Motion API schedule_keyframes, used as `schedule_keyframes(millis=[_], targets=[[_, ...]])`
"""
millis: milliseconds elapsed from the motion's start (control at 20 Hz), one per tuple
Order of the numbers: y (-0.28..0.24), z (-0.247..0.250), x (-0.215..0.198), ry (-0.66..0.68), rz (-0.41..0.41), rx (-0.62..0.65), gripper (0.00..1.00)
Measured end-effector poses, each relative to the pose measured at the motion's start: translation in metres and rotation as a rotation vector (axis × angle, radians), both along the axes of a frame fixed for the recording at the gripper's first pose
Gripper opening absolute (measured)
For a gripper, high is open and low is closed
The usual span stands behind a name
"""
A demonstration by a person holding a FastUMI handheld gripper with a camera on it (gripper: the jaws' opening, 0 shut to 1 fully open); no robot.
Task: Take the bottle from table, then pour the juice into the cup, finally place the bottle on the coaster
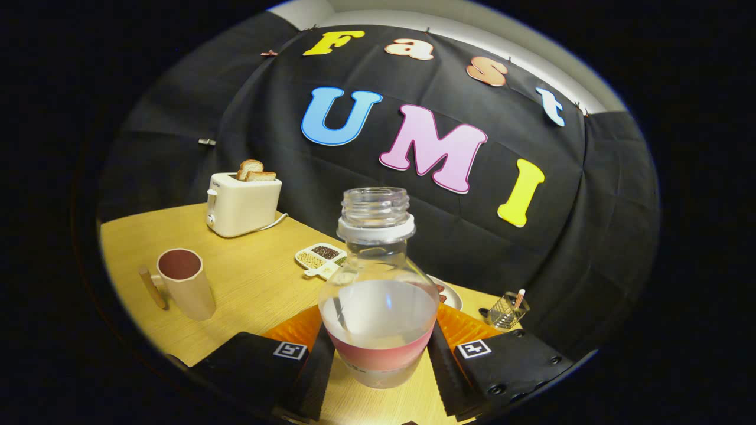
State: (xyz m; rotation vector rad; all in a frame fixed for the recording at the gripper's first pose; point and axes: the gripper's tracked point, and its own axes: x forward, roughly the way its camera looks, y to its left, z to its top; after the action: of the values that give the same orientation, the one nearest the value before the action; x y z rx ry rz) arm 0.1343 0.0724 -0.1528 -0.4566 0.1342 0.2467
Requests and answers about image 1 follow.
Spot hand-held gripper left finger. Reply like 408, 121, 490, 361
189, 304, 337, 423

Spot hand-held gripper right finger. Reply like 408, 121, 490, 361
426, 302, 576, 423

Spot clear juice bottle pink label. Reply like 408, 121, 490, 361
318, 187, 441, 390

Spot beige cup wooden handle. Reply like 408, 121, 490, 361
139, 248, 217, 322

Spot white round plate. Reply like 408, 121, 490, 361
428, 274, 463, 311

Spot wooden table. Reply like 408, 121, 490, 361
99, 202, 523, 425

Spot white divided grain dish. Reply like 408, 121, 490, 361
295, 243, 348, 280

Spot black backdrop cloth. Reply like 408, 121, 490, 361
97, 12, 661, 361

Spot cream toaster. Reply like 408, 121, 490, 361
206, 172, 283, 238

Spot metal wire holder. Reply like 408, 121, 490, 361
487, 291, 530, 330

